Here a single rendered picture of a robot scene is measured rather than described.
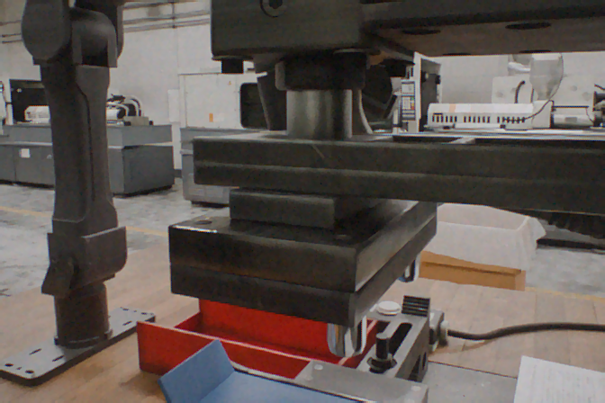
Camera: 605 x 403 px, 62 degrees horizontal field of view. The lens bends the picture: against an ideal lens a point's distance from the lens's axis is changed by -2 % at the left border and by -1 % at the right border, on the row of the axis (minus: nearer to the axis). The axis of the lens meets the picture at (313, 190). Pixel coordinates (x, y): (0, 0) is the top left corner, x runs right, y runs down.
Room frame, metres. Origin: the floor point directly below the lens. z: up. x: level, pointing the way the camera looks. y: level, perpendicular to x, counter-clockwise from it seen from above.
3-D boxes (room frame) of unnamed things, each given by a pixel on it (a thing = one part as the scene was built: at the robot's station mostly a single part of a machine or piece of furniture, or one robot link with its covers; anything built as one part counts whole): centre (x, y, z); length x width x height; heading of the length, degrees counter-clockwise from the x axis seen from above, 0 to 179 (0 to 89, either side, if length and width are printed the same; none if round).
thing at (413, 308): (0.52, -0.11, 0.95); 0.06 x 0.03 x 0.09; 156
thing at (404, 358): (0.46, -0.08, 0.95); 0.15 x 0.03 x 0.10; 156
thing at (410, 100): (4.80, -0.91, 1.27); 0.23 x 0.18 x 0.38; 152
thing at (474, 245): (2.61, -0.89, 0.40); 0.69 x 0.60 x 0.50; 151
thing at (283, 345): (0.54, 0.06, 0.93); 0.25 x 0.12 x 0.06; 66
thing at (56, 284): (0.60, 0.29, 1.00); 0.09 x 0.06 x 0.06; 158
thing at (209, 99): (5.91, 0.12, 1.24); 2.95 x 0.98 x 0.90; 62
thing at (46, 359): (0.60, 0.30, 0.94); 0.20 x 0.07 x 0.08; 156
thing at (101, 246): (0.60, 0.28, 1.15); 0.07 x 0.06 x 0.33; 158
